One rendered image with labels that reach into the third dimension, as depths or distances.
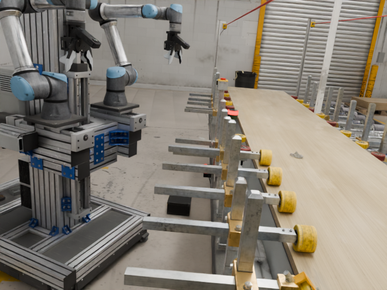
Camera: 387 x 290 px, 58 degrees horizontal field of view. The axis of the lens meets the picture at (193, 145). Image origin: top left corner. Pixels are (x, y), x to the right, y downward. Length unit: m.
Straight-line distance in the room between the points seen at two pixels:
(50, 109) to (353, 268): 1.49
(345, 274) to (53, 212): 1.80
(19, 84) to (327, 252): 1.45
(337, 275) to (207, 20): 9.01
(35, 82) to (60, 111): 0.19
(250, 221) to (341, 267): 0.40
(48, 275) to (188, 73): 8.17
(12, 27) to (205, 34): 8.15
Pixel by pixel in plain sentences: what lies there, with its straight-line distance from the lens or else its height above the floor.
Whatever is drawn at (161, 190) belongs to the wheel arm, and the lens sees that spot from 1.32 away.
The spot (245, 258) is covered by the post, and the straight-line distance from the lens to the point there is 0.89.
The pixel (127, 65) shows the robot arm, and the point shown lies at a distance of 2.39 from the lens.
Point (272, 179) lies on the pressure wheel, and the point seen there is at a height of 0.94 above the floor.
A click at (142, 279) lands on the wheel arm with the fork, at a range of 0.89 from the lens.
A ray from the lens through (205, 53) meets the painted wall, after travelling 9.79.
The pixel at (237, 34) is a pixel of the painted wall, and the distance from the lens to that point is 9.91.
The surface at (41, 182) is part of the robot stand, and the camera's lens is 2.40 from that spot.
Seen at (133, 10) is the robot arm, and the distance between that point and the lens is 2.20.
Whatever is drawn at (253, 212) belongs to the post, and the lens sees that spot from 0.83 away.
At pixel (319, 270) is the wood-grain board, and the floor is 0.90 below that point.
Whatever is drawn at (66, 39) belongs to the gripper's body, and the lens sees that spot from 1.57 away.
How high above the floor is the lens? 1.51
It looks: 17 degrees down
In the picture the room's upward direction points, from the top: 5 degrees clockwise
